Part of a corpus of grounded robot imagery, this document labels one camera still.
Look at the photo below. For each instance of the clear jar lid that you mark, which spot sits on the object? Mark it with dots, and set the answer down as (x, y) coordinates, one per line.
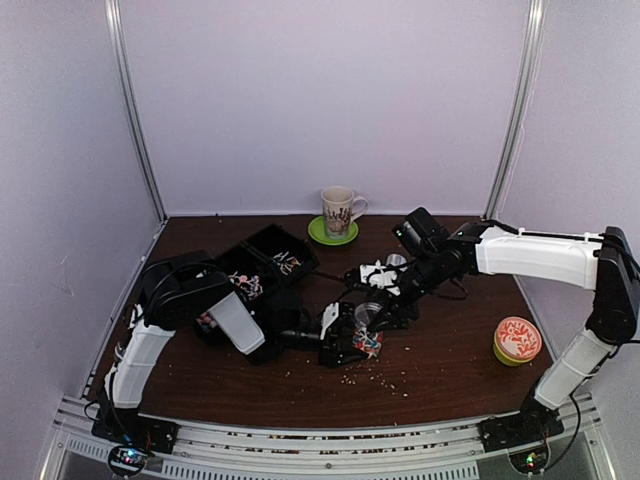
(365, 313)

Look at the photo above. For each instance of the left aluminium corner post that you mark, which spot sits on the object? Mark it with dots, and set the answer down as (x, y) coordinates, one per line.
(117, 36)

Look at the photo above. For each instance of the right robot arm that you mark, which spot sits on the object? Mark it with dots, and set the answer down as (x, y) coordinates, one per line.
(601, 263)

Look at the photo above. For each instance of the ceramic mug coral pattern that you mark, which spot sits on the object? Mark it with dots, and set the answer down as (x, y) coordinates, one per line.
(341, 207)

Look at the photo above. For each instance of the metal candy scoop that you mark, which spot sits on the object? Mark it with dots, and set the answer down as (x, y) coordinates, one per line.
(395, 260)

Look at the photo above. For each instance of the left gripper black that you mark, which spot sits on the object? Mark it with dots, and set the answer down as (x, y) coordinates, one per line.
(333, 355)

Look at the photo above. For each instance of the black bin star candies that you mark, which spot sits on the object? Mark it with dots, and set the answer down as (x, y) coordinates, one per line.
(206, 329)

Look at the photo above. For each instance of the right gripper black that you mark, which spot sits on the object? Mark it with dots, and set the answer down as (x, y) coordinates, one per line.
(391, 312)

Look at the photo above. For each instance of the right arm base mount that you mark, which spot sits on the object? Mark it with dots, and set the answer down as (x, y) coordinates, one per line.
(517, 429)

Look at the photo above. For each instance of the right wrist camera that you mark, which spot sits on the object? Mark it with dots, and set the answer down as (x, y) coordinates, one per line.
(375, 277)

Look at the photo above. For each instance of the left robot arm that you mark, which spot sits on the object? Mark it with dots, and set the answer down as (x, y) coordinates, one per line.
(176, 291)

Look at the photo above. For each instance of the black bin small lollipops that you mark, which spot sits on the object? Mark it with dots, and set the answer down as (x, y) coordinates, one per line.
(286, 256)

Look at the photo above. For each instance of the aluminium corner post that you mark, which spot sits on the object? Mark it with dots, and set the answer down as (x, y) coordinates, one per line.
(522, 96)
(117, 36)

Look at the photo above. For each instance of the right aluminium corner post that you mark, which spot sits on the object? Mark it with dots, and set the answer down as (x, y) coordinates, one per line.
(522, 96)

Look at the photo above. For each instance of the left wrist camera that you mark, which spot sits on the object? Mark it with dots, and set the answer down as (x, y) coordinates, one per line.
(330, 318)

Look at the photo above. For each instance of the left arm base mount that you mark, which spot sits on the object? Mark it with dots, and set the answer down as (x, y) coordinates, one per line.
(140, 435)

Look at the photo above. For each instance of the clear plastic jar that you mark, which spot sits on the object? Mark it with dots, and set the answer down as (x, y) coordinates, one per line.
(368, 341)

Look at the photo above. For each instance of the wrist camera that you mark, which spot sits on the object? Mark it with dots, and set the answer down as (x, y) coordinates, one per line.
(375, 277)
(330, 318)

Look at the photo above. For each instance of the aluminium front rail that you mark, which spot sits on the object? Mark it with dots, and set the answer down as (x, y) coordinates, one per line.
(441, 450)

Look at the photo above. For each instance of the green saucer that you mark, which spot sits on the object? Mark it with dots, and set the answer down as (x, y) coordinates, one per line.
(316, 230)

